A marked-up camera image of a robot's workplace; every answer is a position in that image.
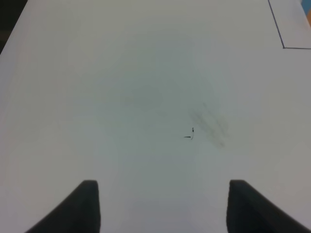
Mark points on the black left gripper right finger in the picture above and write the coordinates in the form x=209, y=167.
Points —
x=248, y=211

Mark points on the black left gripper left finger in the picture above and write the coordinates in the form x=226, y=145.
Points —
x=79, y=212

